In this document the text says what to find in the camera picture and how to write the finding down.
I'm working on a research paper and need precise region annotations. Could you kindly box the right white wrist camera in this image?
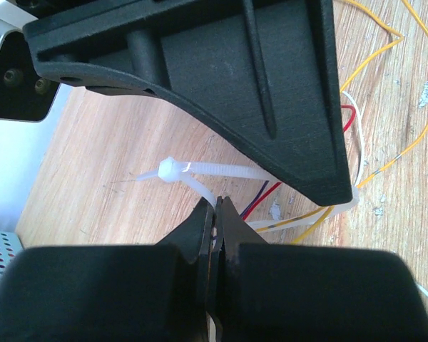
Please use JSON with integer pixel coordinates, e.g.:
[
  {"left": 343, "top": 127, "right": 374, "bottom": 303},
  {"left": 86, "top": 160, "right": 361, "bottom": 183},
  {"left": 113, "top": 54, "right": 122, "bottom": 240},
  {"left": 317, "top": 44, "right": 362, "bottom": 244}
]
[{"left": 0, "top": 1, "right": 71, "bottom": 123}]

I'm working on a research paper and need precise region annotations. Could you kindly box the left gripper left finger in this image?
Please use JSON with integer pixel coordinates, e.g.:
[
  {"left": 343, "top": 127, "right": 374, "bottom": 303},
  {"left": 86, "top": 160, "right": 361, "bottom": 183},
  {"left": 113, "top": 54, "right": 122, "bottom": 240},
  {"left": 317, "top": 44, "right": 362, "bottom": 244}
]
[{"left": 0, "top": 199, "right": 213, "bottom": 341}]

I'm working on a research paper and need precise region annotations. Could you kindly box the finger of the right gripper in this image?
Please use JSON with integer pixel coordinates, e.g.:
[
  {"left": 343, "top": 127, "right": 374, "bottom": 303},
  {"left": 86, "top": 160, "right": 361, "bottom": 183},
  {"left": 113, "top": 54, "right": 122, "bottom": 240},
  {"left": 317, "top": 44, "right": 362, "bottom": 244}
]
[{"left": 24, "top": 1, "right": 352, "bottom": 206}]

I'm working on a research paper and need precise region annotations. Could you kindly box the white wire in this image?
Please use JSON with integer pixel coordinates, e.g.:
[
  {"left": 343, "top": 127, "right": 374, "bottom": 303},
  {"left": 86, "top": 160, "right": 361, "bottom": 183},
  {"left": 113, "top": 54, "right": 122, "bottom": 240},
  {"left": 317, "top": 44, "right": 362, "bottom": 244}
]
[{"left": 245, "top": 90, "right": 428, "bottom": 311}]

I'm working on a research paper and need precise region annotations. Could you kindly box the purple wire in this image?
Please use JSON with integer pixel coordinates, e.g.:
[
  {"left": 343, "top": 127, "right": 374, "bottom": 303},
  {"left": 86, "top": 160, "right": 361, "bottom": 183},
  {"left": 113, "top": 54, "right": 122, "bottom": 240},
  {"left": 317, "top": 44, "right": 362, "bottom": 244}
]
[{"left": 240, "top": 180, "right": 270, "bottom": 218}]

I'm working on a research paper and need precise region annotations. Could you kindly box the yellow wire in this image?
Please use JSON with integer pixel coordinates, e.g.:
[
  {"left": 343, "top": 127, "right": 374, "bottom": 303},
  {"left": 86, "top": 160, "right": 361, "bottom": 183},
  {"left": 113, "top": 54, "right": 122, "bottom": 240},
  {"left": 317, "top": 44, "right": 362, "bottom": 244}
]
[{"left": 256, "top": 0, "right": 428, "bottom": 245}]

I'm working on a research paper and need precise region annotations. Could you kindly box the white zip tie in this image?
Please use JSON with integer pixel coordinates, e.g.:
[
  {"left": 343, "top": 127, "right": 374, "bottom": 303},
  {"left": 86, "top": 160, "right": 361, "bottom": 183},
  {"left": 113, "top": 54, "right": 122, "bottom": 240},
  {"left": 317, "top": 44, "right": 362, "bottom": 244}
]
[{"left": 135, "top": 155, "right": 361, "bottom": 214}]

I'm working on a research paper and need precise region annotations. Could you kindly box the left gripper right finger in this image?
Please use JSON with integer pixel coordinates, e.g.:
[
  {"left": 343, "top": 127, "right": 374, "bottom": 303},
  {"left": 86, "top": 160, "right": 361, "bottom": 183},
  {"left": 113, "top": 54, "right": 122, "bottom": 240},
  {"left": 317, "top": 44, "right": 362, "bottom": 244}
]
[{"left": 215, "top": 197, "right": 428, "bottom": 341}]

